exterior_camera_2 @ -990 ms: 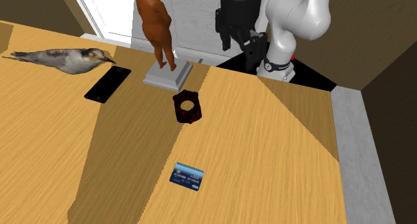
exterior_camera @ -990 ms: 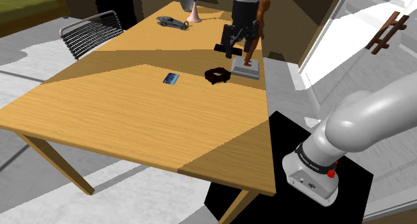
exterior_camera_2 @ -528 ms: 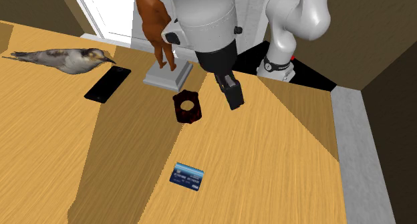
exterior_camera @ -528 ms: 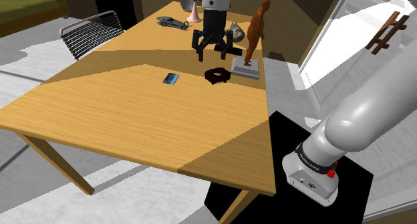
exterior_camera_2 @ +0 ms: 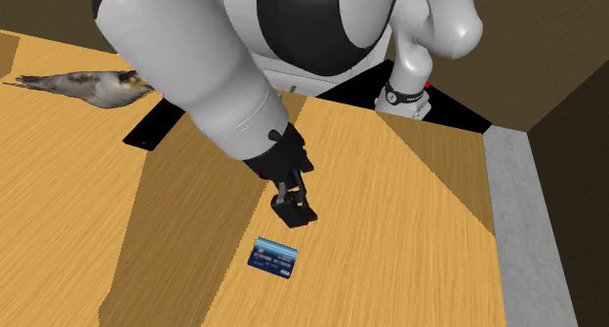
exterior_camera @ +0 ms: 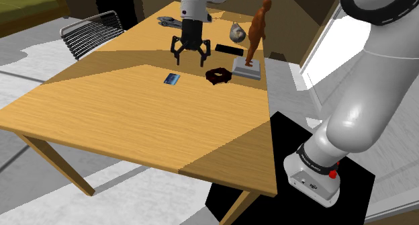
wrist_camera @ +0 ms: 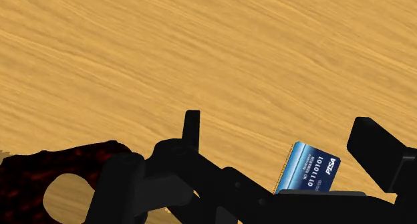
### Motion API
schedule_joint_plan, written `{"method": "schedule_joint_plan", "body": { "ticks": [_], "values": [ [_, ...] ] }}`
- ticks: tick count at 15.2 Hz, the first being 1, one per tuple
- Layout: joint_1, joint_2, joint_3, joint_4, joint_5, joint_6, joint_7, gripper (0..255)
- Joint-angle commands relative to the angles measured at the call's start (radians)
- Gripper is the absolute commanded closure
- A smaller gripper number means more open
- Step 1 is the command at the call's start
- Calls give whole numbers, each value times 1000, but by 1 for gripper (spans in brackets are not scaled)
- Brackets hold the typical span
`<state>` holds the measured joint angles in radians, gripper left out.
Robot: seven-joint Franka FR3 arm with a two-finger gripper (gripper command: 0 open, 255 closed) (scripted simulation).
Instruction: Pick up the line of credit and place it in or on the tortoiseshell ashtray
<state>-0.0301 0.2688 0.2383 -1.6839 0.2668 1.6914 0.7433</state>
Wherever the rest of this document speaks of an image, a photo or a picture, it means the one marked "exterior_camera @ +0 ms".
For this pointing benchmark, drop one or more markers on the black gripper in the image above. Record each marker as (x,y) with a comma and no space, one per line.
(191,32)

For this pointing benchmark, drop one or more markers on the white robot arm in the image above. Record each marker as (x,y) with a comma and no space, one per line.
(366,96)

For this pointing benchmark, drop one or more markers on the blue card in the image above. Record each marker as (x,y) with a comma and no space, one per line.
(172,79)

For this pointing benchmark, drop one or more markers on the grey toy car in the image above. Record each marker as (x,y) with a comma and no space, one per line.
(168,22)

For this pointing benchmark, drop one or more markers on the black flat remote control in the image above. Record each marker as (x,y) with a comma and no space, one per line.
(229,49)

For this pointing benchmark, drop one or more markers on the grey round sack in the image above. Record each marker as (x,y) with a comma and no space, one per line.
(237,33)

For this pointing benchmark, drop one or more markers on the brown human figure on base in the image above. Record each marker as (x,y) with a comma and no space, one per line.
(253,37)

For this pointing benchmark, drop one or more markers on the wooden table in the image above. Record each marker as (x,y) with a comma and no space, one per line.
(137,119)

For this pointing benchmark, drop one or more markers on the black robot stand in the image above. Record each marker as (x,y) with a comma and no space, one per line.
(291,172)

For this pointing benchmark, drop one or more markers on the green sofa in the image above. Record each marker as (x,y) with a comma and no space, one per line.
(26,5)

